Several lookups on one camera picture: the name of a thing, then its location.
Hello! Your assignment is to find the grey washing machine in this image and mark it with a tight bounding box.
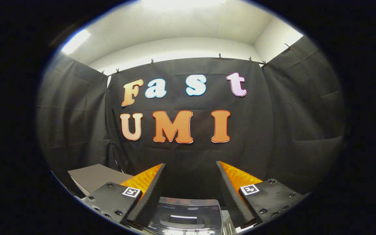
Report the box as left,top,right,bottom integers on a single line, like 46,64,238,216
146,196,224,235

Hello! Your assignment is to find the row of small cloth clips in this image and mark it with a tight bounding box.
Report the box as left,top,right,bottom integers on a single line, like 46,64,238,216
75,42,293,75

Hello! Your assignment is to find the long ceiling light strip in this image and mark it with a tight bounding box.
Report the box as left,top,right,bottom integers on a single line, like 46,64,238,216
61,29,91,55

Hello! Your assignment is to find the wide ceiling light panel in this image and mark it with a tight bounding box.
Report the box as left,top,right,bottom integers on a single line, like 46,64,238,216
141,0,226,10

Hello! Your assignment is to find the grey slatted panel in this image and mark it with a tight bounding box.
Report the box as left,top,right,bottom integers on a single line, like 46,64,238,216
222,211,250,234

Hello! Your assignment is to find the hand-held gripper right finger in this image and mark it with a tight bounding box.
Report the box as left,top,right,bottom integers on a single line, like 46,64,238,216
216,161,306,228

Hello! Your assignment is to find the black backdrop cloth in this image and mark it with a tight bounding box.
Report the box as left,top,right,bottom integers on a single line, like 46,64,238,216
37,36,347,201

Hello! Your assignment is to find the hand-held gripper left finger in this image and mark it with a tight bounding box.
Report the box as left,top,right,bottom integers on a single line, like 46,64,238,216
82,163,166,229

